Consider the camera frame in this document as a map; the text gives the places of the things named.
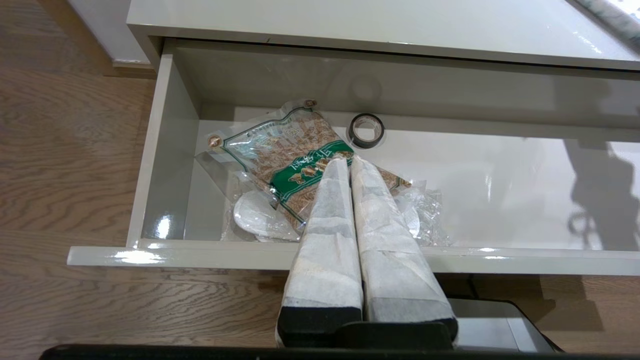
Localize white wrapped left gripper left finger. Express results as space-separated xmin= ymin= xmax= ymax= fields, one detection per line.
xmin=276 ymin=155 xmax=363 ymax=348

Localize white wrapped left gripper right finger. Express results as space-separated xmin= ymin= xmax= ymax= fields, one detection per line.
xmin=350 ymin=156 xmax=459 ymax=346

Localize beige glossy drawer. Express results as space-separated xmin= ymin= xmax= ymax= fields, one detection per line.
xmin=66 ymin=39 xmax=640 ymax=277

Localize white tissue pack blue label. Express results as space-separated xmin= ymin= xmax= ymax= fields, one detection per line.
xmin=570 ymin=0 xmax=640 ymax=47

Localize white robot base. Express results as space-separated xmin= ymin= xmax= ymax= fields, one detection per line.
xmin=440 ymin=299 xmax=556 ymax=353

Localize bagged white slippers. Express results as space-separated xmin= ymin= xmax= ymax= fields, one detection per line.
xmin=220 ymin=170 xmax=451 ymax=247

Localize green brown snack bag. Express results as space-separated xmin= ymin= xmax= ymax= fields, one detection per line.
xmin=194 ymin=99 xmax=413 ymax=236

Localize black tape roll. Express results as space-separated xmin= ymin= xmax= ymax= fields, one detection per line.
xmin=348 ymin=113 xmax=386 ymax=149

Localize beige glossy cabinet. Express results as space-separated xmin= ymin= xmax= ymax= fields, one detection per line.
xmin=126 ymin=0 xmax=640 ymax=71

